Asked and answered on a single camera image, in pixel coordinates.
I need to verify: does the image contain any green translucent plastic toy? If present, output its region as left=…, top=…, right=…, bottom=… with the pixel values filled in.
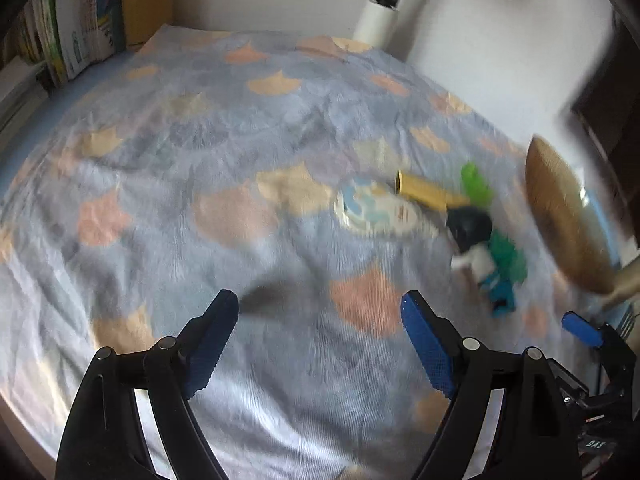
left=460, top=161, right=498, bottom=206

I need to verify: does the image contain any stack of magazines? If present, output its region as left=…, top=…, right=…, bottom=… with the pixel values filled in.
left=0, top=57, right=51, bottom=131

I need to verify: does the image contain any amber ribbed glass bowl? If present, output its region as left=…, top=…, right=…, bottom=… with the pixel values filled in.
left=525, top=135, right=621, bottom=293

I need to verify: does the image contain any brown pen holder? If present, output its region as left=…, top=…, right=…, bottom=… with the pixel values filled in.
left=122, top=0, right=175, bottom=46

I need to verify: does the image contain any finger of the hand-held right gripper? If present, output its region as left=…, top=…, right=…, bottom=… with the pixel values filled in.
left=561, top=311, right=638, bottom=396

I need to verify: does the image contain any black headed white toy figure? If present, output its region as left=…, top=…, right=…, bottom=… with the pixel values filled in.
left=445, top=207, right=518, bottom=318

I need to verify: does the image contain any dark monitor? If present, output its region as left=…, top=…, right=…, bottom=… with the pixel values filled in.
left=555, top=5, right=640, bottom=251

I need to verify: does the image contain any yellow cardboard tube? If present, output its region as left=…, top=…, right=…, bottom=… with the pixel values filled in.
left=395, top=170, right=471, bottom=211

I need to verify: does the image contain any fan patterned cloth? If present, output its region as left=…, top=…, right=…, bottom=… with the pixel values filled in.
left=0, top=25, right=616, bottom=480

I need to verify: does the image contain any white blue toy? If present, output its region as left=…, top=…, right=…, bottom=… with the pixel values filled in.
left=335, top=177, right=441, bottom=238

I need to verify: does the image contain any row of upright books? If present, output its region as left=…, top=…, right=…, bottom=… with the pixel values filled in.
left=12, top=0, right=68, bottom=86

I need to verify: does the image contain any teal translucent plastic toy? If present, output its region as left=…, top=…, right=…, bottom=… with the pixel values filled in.
left=487, top=230, right=528, bottom=286

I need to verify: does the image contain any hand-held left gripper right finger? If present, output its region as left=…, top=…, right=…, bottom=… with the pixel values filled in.
left=400, top=290, right=583, bottom=480

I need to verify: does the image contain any white printed booklet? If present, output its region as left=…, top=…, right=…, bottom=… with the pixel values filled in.
left=54, top=0, right=108, bottom=81

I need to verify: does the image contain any white lamp pole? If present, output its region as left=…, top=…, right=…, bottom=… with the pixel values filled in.
left=352, top=0, right=416, bottom=48

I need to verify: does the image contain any blue illustrated booklet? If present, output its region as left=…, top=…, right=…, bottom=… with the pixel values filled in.
left=95, top=0, right=126, bottom=56

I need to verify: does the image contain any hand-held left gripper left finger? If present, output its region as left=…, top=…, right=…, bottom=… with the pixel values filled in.
left=57, top=289, right=240, bottom=480

